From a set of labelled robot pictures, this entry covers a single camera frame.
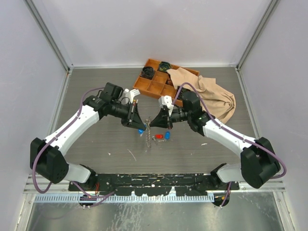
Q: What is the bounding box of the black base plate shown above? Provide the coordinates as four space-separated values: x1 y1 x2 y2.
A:
79 173 228 196

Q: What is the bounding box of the dark band coil top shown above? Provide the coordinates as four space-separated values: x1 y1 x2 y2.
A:
158 61 172 73

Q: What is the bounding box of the wooden compartment tray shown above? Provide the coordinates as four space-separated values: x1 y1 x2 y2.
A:
132 58 200 106

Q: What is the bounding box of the metal disc keyring holder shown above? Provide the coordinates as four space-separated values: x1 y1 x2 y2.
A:
145 116 157 148

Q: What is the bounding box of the dark band coil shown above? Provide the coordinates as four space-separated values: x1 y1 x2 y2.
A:
158 61 172 73
140 66 155 80

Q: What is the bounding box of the grey cable duct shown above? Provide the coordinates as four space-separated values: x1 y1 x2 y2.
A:
34 193 214 204

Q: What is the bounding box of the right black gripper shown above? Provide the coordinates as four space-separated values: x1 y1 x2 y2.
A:
150 106 192 129

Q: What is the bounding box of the beige cloth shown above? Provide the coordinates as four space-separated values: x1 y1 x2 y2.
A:
167 67 236 124

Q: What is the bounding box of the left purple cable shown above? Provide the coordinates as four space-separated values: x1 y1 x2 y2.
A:
32 88 116 207

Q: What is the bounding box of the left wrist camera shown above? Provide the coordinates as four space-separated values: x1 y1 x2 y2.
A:
124 89 140 103

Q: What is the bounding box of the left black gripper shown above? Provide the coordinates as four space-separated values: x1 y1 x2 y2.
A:
110 101 145 130

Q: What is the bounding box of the dark band coil left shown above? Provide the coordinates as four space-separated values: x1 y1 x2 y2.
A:
140 66 155 80

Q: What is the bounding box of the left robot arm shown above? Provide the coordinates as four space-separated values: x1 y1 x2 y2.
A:
30 82 145 193

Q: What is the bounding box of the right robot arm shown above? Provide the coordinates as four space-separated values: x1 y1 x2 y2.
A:
150 91 281 190

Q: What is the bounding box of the blue tag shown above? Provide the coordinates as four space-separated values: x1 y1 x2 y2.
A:
138 123 146 135

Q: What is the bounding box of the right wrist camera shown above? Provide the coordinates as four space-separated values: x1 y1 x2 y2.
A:
158 95 174 116

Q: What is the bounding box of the blue tagged key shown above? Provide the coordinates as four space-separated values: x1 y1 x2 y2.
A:
159 131 170 142

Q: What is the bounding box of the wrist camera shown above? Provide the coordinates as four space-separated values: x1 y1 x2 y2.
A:
124 89 140 103
158 95 174 116

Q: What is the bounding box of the red tagged key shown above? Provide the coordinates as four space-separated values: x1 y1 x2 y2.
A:
152 134 164 144

